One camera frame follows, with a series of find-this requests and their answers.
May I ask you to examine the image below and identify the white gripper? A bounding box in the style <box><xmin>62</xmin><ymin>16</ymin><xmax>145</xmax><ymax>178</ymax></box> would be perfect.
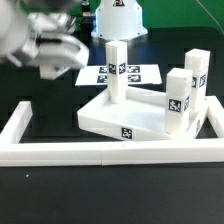
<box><xmin>28</xmin><ymin>12</ymin><xmax>89</xmax><ymax>69</ymax></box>

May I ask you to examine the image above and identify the white desk tabletop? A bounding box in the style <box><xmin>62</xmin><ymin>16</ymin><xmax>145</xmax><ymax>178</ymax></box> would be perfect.
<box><xmin>77</xmin><ymin>87</ymin><xmax>208</xmax><ymax>141</ymax></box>

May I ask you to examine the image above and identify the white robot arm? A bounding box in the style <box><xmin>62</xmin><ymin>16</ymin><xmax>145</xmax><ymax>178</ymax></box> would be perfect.
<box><xmin>0</xmin><ymin>0</ymin><xmax>147</xmax><ymax>73</ymax></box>

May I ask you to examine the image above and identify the white marker sheet with tags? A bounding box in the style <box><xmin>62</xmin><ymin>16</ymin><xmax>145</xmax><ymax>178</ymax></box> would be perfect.
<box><xmin>75</xmin><ymin>64</ymin><xmax>162</xmax><ymax>86</ymax></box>

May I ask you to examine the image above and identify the black cable connector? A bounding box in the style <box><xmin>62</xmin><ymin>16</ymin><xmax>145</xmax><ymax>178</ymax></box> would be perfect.
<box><xmin>82</xmin><ymin>0</ymin><xmax>95</xmax><ymax>27</ymax></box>

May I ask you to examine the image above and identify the white U-shaped obstacle frame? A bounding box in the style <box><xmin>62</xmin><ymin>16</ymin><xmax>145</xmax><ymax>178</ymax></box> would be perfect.
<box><xmin>0</xmin><ymin>96</ymin><xmax>224</xmax><ymax>167</ymax></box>

